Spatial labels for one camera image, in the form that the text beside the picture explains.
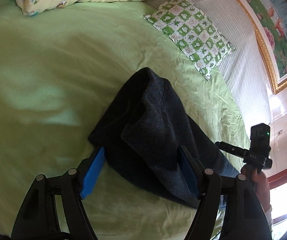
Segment dark navy pants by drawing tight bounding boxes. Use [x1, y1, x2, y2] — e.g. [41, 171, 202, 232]
[88, 68, 238, 208]

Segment person's right hand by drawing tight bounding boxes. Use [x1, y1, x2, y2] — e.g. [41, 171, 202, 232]
[251, 168, 271, 214]

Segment striped white headboard cushion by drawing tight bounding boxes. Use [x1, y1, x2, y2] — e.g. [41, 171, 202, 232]
[147, 0, 271, 132]

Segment gold framed flower painting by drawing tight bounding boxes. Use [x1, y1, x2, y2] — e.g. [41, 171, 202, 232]
[236, 0, 287, 94]

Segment green bed sheet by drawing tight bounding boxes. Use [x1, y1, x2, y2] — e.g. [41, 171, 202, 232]
[0, 0, 250, 235]

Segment green checkered pillow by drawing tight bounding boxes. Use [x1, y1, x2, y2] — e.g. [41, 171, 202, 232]
[143, 0, 235, 81]

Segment wooden window frame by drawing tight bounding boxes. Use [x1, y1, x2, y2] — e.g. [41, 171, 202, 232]
[268, 168, 287, 224]

